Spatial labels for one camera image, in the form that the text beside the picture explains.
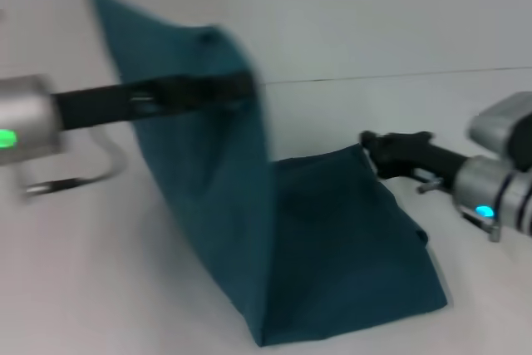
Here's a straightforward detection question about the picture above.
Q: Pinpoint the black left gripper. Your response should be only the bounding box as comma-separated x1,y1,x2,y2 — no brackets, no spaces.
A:
48,71,257,132

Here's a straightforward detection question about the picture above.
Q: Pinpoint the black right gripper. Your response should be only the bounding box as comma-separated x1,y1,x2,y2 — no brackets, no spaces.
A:
359,130,469,185

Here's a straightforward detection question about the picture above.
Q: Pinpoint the teal blue shirt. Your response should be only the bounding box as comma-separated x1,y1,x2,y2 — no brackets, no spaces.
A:
86,0,449,348

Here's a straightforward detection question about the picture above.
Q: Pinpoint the right arm cable with plugs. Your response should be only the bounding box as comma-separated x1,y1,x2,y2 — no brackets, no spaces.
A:
416,170,503,244

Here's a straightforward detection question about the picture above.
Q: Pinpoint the arm cable with plugs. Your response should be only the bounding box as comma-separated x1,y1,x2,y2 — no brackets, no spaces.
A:
416,170,503,244
22,125,128,200

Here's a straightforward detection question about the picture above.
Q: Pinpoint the left arm cable with plugs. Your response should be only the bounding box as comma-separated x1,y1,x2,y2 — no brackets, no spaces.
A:
22,125,128,200

